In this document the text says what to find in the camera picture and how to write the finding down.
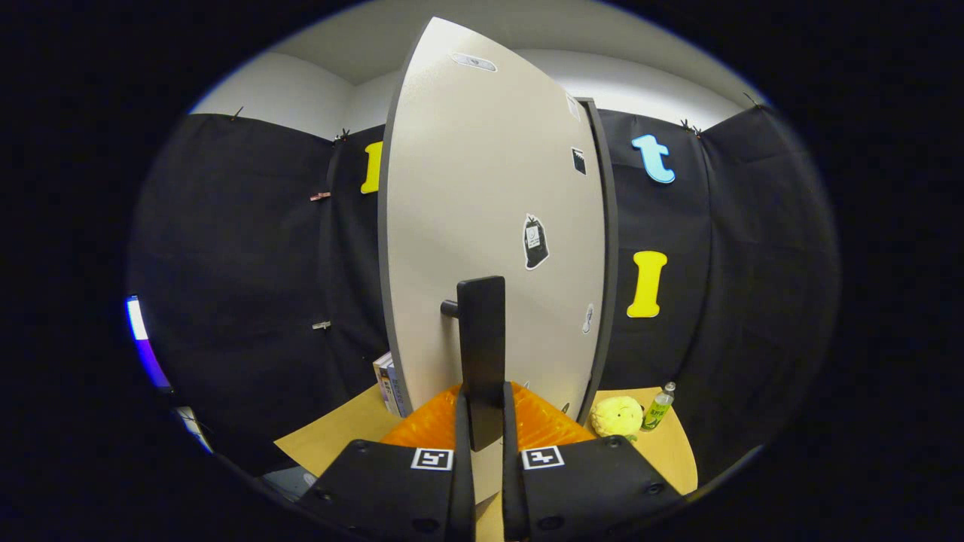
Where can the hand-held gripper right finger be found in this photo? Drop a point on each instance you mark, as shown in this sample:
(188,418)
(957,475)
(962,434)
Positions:
(595,489)

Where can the black backdrop cloth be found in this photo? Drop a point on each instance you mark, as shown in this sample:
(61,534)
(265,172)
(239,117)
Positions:
(241,263)

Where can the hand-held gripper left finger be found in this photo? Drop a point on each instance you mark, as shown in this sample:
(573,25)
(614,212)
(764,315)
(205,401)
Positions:
(392,489)

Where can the green drink bottle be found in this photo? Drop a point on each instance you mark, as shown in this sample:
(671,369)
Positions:
(657,410)

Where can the grey shoe cabinet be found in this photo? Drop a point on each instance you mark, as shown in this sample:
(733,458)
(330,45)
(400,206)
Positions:
(610,301)

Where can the beige shoe cabinet door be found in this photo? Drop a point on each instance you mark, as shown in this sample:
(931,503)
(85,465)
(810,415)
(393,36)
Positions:
(467,188)

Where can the white book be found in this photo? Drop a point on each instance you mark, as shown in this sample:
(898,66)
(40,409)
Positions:
(382,380)

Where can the yellow plush toy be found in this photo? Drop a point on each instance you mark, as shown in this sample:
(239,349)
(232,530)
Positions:
(616,418)

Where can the silver cloth clip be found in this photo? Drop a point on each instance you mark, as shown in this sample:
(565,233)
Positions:
(321,325)

